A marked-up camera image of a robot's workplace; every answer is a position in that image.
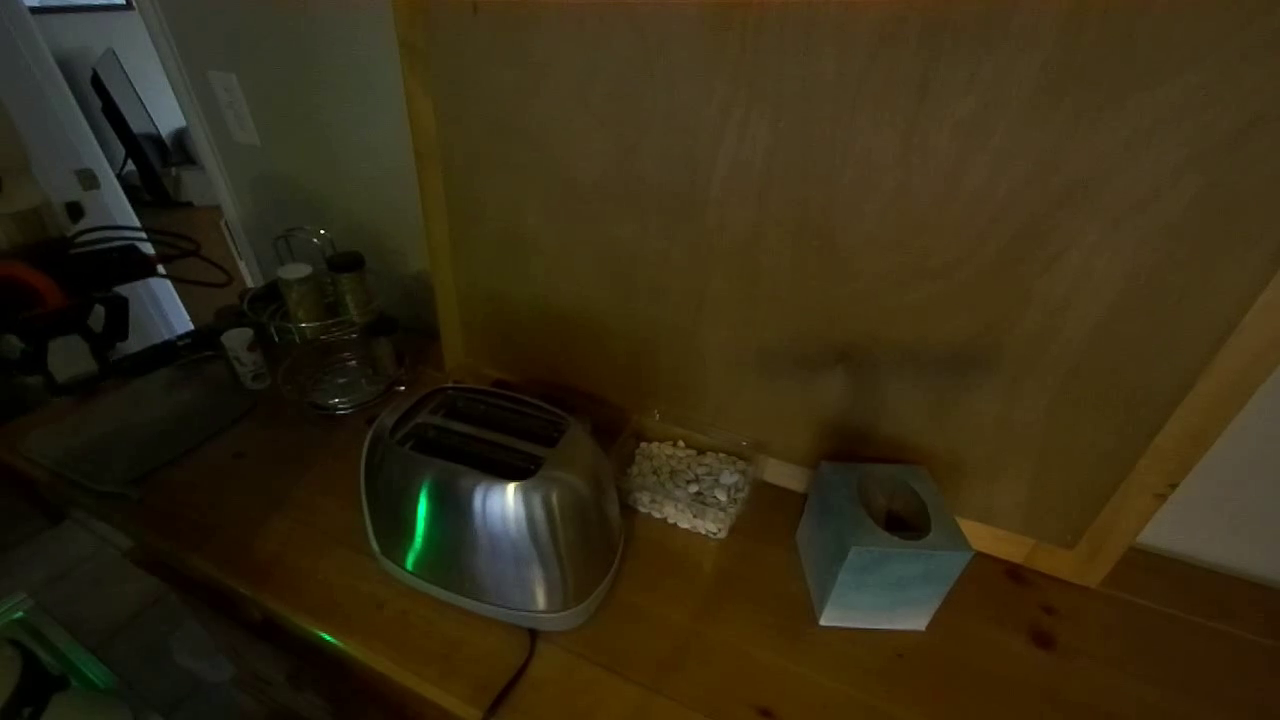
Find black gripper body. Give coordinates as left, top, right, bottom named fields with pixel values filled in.
left=16, top=288, right=136, bottom=390

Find white plastic bottle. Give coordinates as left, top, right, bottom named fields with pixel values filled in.
left=216, top=324, right=281, bottom=395

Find dark flat counter mat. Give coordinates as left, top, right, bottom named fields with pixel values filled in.
left=0, top=355, right=260, bottom=501

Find black computer monitor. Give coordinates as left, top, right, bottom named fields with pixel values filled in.
left=84, top=45, right=182, bottom=209

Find silver two-slot toaster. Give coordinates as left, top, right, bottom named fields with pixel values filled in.
left=354, top=378, right=631, bottom=635

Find light blue tissue box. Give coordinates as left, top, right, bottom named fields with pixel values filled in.
left=792, top=456, right=982, bottom=635

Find round wire spice rack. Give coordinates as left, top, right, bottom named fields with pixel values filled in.
left=270, top=220, right=409, bottom=418

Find black toaster power cable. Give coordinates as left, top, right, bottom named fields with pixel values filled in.
left=477, top=622, right=544, bottom=720

